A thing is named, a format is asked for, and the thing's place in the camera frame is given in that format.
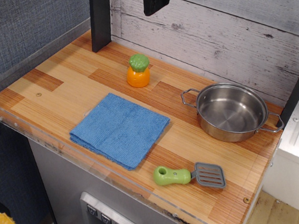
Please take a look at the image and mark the blue cloth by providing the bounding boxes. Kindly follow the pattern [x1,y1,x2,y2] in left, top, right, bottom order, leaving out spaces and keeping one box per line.
[70,93,170,170]

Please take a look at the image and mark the yellow object bottom left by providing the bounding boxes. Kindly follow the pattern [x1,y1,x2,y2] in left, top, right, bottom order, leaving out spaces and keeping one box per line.
[0,213,16,224]

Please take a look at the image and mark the stainless steel pot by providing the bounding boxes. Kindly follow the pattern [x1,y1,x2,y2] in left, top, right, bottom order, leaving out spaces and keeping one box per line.
[181,83,284,142]

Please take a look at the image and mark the orange toy carrot green top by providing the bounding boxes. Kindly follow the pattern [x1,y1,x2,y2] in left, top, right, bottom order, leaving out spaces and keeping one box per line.
[127,54,150,87]

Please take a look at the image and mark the silver dispenser button panel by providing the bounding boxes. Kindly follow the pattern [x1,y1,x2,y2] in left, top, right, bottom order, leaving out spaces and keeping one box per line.
[80,191,135,224]

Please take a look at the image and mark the toy spatula green handle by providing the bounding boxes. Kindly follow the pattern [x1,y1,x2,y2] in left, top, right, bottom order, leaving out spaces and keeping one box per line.
[153,162,226,189]

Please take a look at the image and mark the clear acrylic table guard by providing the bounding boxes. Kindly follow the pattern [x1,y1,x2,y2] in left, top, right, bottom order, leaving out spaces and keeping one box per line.
[0,21,281,224]

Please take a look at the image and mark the white ribbed box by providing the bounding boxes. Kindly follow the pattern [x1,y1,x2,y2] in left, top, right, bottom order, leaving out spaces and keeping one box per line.
[262,102,299,210]

